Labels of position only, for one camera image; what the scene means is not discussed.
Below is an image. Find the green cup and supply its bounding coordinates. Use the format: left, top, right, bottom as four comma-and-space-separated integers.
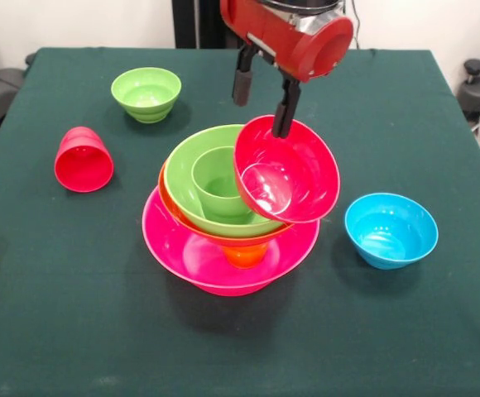
192, 146, 256, 224

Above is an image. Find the large orange bowl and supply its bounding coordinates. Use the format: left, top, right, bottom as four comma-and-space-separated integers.
158, 155, 297, 248

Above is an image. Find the large pink bowl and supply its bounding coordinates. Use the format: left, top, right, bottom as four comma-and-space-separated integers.
142, 185, 322, 297

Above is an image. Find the small red bowl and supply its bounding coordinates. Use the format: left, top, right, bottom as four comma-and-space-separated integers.
233, 114, 342, 224

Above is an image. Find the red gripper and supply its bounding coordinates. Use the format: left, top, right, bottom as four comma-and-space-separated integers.
218, 0, 355, 141

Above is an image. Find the red cup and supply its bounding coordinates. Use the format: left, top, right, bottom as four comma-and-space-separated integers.
54, 126, 115, 194

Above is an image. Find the black wall cable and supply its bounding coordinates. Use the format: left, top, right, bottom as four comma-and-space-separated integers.
350, 0, 363, 42

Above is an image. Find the large green bowl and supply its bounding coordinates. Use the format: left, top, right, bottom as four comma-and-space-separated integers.
163, 123, 286, 238

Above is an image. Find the small green bowl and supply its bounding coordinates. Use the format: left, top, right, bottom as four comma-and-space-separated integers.
110, 66, 182, 124

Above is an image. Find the small blue bowl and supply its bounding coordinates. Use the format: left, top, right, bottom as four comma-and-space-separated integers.
344, 193, 439, 270

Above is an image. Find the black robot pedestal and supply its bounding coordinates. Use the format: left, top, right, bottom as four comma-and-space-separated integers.
172, 0, 245, 50

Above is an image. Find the dark green tablecloth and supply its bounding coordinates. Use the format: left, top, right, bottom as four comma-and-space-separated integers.
0, 46, 480, 397

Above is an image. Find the orange cup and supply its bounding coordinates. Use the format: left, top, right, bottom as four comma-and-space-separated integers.
222, 242, 270, 270

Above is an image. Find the black office chair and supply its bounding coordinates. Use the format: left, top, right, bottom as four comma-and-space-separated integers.
0, 28, 38, 133

